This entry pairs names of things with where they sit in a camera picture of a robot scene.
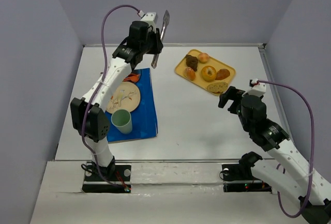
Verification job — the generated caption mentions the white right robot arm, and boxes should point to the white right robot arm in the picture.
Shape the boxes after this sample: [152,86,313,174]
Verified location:
[182,54,330,223]

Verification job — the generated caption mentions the round peach bun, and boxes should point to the round peach bun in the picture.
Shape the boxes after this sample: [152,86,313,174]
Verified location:
[198,53,209,64]

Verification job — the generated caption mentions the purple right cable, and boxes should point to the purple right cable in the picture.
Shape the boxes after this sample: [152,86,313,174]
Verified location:
[254,80,315,218]

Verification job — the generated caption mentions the sugared round bun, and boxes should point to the sugared round bun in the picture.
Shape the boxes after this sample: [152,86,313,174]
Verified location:
[184,67,196,81]

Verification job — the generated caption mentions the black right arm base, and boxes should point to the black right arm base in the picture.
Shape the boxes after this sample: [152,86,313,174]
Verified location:
[219,152,272,193]

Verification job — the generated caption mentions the blue patterned placemat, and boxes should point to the blue patterned placemat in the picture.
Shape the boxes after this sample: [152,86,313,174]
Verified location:
[106,68,158,143]

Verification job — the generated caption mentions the brown glazed roll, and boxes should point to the brown glazed roll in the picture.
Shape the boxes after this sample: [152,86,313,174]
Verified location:
[216,69,231,81]

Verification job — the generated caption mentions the metal tongs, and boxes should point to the metal tongs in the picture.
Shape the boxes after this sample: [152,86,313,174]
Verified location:
[151,10,170,69]

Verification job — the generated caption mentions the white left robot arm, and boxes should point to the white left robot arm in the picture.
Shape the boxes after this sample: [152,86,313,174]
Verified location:
[70,19,168,182]

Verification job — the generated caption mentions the seeded bread slice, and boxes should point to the seeded bread slice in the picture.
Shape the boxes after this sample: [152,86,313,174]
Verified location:
[206,82,229,94]

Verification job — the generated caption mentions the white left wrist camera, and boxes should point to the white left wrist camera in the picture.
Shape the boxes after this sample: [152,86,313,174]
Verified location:
[141,12,158,25]

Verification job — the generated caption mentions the green cup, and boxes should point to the green cup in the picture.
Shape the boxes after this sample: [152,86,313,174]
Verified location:
[111,109,132,135]

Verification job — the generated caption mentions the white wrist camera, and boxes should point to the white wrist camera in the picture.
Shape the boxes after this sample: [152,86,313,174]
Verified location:
[141,12,158,25]
[247,79,266,98]

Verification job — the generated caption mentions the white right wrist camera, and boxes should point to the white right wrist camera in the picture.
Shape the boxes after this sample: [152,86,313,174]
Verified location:
[247,79,266,98]

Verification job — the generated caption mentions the yellow tray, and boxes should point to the yellow tray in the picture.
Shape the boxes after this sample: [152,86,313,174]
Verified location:
[175,49,236,96]

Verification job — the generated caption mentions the yellow glazed donut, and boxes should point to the yellow glazed donut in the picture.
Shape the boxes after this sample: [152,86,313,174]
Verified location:
[201,66,217,82]

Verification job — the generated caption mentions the orange spoon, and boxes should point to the orange spoon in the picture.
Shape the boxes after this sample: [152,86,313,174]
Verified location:
[123,75,140,83]

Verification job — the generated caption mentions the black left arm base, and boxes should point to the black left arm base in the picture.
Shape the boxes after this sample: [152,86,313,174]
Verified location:
[81,161,131,193]

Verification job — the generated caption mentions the dark brown chocolate bread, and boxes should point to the dark brown chocolate bread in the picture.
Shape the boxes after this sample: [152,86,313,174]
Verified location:
[185,54,199,71]

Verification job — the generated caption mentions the beige plate with branch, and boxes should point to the beige plate with branch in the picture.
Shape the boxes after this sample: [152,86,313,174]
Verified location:
[106,82,141,114]

